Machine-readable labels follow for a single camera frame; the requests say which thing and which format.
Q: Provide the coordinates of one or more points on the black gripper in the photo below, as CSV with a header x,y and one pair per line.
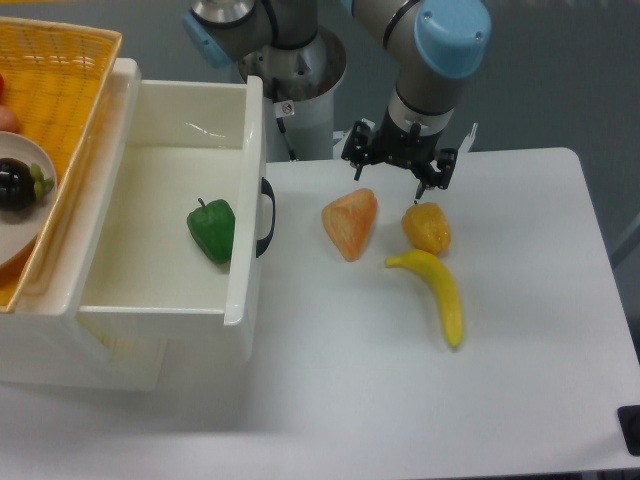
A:
x,y
409,150

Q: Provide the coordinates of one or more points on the white top drawer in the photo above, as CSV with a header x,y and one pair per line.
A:
x,y
189,144

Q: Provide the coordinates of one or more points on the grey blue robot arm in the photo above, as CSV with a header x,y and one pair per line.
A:
x,y
430,49

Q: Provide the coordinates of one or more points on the white drawer cabinet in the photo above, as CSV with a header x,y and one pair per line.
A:
x,y
42,341

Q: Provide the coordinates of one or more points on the yellow toy bell pepper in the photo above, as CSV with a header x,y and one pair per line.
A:
x,y
427,228

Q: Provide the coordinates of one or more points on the orange toy bread wedge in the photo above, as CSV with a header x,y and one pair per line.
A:
x,y
348,221

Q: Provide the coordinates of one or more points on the yellow toy banana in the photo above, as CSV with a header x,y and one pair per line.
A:
x,y
442,283

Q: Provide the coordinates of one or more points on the green toy bell pepper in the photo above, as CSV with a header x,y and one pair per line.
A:
x,y
212,227

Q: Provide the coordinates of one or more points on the black round object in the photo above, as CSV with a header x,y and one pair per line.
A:
x,y
629,420

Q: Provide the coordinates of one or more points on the yellow woven basket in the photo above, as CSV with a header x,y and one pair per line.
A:
x,y
55,78

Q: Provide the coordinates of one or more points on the dark purple toy mangosteen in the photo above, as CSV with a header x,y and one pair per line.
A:
x,y
22,184

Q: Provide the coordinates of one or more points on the white plate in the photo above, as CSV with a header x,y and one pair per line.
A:
x,y
20,229

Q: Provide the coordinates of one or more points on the red toy fruit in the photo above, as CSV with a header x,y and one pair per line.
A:
x,y
9,121

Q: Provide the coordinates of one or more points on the white table bracket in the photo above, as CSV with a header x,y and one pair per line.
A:
x,y
468,141

